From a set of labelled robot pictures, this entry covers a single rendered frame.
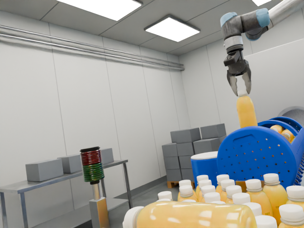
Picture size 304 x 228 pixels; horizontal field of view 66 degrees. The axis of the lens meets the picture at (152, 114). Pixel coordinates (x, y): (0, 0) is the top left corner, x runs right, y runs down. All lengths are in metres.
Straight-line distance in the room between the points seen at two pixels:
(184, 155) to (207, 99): 2.39
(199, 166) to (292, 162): 0.86
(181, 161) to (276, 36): 3.63
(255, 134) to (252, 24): 0.47
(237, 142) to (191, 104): 6.07
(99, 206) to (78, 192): 3.52
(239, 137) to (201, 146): 3.67
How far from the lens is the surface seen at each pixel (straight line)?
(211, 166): 1.68
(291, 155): 0.95
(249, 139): 0.97
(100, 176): 0.75
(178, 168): 5.03
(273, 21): 1.28
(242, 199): 0.60
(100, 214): 0.78
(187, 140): 4.76
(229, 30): 1.12
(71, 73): 4.47
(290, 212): 0.51
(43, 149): 3.98
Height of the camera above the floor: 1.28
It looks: 4 degrees up
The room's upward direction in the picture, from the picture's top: 9 degrees counter-clockwise
